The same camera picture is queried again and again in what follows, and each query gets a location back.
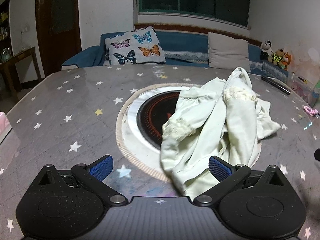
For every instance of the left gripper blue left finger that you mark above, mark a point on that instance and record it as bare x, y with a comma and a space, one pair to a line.
91, 178

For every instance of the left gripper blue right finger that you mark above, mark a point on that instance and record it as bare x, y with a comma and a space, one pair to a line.
231, 178

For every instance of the pale green t-shirt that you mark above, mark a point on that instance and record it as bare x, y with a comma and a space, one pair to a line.
224, 118

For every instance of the grey star tablecloth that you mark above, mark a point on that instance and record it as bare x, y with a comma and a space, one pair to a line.
70, 118

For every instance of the round induction cooktop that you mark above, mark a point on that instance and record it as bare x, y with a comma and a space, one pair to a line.
139, 125

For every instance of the pink tissue box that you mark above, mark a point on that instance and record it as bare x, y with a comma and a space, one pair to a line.
5, 126

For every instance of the black remote bar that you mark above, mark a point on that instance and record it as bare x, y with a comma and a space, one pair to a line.
276, 84

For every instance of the clear plastic box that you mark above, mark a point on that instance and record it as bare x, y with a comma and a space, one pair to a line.
303, 88

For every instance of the beige plain pillow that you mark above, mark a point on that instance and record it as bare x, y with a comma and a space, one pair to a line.
225, 52

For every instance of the orange plush toy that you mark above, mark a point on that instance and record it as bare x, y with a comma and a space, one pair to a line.
286, 60

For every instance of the blue sofa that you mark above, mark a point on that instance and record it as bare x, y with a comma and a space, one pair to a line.
180, 48

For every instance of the panda plush toy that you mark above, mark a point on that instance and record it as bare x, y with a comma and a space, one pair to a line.
266, 50

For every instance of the butterfly print pillow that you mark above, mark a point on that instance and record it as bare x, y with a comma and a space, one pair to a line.
140, 46

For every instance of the dark display shelf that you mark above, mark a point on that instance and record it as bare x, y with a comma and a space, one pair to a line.
5, 43

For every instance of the dark wooden door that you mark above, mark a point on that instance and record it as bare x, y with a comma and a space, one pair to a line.
58, 32

